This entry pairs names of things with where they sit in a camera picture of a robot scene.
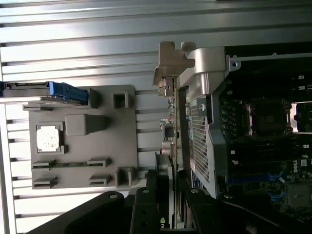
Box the blue expansion slot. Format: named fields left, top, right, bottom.
left=229, top=172, right=283, bottom=185

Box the grey parts rack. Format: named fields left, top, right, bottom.
left=23, top=84, right=138, bottom=190

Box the green motherboard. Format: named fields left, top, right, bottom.
left=218, top=73, right=312, bottom=217

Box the green RAM stick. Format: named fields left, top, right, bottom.
left=33, top=162, right=108, bottom=168

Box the grey chipset heatsink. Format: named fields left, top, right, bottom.
left=287, top=182, right=312, bottom=208

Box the CPU socket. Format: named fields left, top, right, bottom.
left=241, top=102, right=293, bottom=137

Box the silver CPU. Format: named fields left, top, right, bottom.
left=36, top=126, right=60, bottom=151

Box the open socket cover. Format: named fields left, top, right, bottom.
left=291, top=101, right=312, bottom=134

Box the hard disk in blue caddy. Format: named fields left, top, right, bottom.
left=0, top=81, right=88, bottom=107

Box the open PC case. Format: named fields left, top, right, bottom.
left=177, top=46, right=312, bottom=220

